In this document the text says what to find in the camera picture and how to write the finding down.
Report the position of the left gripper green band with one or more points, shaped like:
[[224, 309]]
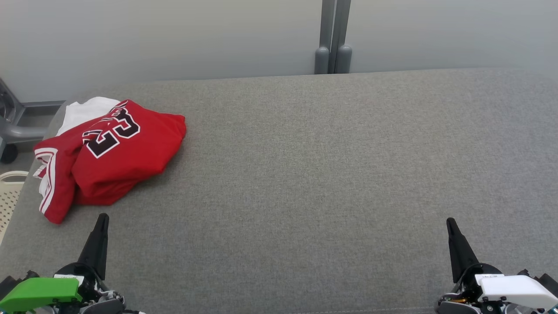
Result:
[[39, 294]]

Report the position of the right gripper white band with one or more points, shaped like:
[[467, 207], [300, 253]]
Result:
[[514, 292]]

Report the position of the red garment with white hem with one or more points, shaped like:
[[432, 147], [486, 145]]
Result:
[[59, 200]]

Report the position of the red jersey shirt white sleeves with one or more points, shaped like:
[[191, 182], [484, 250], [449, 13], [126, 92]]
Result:
[[130, 161]]

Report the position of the cream perforated laundry basket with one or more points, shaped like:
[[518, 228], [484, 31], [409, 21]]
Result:
[[8, 196]]

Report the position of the black caster wheel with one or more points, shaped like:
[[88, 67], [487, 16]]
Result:
[[8, 153]]

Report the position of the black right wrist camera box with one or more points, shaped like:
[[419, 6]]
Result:
[[547, 281]]

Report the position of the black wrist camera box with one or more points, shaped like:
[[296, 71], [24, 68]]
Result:
[[8, 285], [547, 281]]

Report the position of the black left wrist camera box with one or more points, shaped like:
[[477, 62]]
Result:
[[8, 285]]

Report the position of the grey double partition post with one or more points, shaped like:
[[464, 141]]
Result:
[[333, 43]]

